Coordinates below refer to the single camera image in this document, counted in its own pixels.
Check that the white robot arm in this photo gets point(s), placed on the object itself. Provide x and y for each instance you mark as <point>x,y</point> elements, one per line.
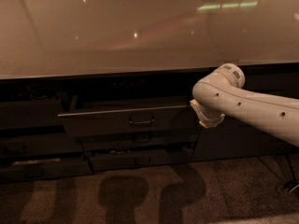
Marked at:
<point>221,94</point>

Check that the dark object on floor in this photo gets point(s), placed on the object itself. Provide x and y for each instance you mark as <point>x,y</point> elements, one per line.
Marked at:
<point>291,186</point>

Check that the dark cabinet door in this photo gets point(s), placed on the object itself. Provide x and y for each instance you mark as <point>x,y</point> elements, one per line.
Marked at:
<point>235,139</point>

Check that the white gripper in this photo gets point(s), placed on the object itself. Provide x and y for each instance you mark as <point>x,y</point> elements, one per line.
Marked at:
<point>209,117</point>

